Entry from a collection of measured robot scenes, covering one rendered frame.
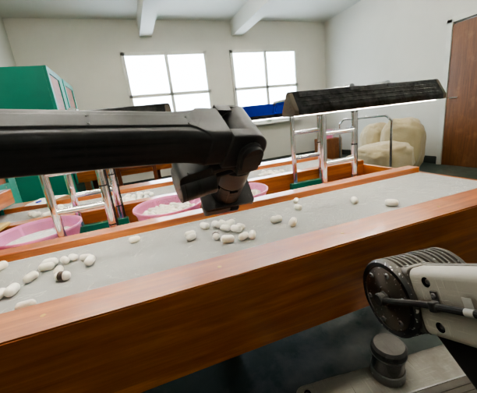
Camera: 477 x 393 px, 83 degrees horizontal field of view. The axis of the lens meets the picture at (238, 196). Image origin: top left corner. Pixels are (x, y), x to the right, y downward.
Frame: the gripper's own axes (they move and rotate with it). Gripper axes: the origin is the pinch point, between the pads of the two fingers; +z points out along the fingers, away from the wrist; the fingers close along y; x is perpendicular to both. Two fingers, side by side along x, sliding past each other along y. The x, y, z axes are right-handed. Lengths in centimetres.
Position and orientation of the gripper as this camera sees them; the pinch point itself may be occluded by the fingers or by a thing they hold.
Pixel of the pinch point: (219, 210)
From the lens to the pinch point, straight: 60.7
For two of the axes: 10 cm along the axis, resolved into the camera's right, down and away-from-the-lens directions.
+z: -1.9, 4.4, 8.8
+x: 2.8, 8.8, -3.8
